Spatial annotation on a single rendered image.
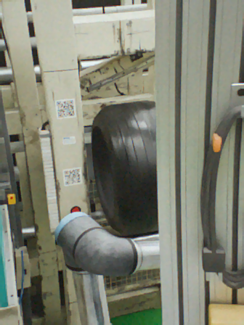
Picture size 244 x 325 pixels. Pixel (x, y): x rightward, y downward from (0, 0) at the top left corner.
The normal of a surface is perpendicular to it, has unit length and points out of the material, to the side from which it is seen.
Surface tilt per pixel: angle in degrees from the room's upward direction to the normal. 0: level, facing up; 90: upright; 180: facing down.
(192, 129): 90
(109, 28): 90
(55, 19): 90
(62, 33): 90
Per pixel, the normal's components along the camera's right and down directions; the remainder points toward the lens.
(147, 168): 0.24, -0.02
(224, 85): -0.09, 0.38
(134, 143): 0.17, -0.37
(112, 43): 0.27, 0.36
